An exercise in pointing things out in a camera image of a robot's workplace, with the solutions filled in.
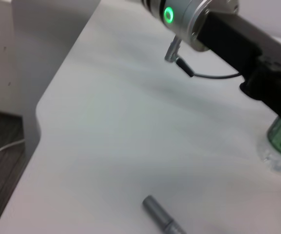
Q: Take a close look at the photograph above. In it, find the grey transparent pen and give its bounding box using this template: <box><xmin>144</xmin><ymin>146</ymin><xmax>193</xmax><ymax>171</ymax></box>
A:
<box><xmin>141</xmin><ymin>194</ymin><xmax>187</xmax><ymax>234</ymax></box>

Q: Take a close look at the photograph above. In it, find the white floor cable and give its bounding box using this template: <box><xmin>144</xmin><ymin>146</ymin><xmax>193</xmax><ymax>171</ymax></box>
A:
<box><xmin>0</xmin><ymin>138</ymin><xmax>25</xmax><ymax>167</ymax></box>

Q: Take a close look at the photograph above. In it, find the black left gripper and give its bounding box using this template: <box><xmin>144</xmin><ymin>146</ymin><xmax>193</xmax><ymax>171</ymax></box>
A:
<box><xmin>195</xmin><ymin>10</ymin><xmax>281</xmax><ymax>123</ymax></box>

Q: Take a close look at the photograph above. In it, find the left gripper cable with connector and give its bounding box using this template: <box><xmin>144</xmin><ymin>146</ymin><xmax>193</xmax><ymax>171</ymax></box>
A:
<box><xmin>163</xmin><ymin>36</ymin><xmax>241</xmax><ymax>79</ymax></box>

